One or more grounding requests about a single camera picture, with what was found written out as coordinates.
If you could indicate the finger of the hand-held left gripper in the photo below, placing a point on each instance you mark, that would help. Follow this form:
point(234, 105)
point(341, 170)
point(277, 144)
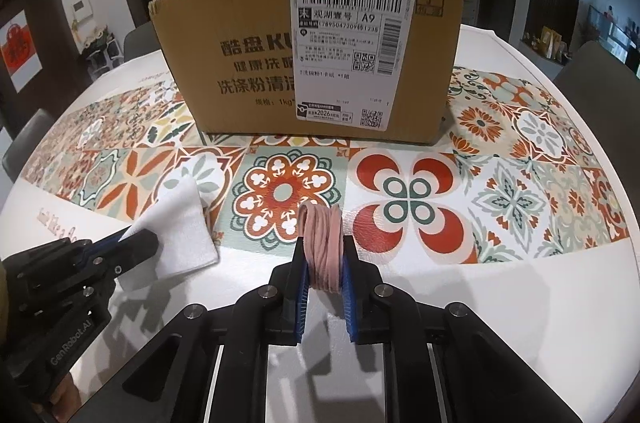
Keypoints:
point(111, 242)
point(137, 248)

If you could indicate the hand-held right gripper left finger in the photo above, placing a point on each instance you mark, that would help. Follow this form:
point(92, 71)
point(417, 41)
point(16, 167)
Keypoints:
point(301, 283)

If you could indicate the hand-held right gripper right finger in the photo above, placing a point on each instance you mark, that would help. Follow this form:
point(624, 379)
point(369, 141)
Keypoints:
point(350, 293)

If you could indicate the brown cardboard box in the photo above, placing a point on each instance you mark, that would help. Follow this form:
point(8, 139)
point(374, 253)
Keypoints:
point(225, 53)

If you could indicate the grey dining chair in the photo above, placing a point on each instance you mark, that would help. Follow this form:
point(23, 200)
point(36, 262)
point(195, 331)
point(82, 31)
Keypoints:
point(142, 43)
point(600, 78)
point(25, 148)

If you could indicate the patterned table mat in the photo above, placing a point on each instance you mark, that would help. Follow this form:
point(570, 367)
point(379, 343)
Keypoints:
point(500, 203)

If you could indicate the white storage rack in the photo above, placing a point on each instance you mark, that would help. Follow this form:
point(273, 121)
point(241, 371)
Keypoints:
point(102, 50)

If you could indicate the brown wooden door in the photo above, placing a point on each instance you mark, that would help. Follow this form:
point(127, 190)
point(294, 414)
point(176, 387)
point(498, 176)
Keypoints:
point(52, 53)

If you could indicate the red and white door poster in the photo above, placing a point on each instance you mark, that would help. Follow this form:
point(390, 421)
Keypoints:
point(20, 48)

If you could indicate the yellow bags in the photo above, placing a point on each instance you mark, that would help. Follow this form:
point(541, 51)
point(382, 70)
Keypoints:
point(550, 43)

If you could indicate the cluttered shelf unit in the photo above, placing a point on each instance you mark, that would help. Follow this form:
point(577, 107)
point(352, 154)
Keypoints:
point(610, 33)

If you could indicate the white wall intercom panel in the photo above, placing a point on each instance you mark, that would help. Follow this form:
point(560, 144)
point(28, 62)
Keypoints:
point(82, 8)

